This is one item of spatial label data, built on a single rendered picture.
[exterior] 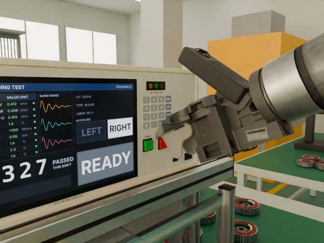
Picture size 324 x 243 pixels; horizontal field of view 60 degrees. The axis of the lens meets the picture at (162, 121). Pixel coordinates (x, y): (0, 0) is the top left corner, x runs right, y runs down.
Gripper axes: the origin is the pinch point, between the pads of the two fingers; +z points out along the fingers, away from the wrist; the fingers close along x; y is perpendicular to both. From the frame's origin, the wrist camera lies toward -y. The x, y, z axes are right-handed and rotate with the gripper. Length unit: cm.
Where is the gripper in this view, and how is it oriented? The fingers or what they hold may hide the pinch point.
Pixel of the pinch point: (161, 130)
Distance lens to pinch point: 47.4
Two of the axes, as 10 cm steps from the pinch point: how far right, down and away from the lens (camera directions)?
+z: -6.5, 3.4, 6.8
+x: 6.9, -0.9, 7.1
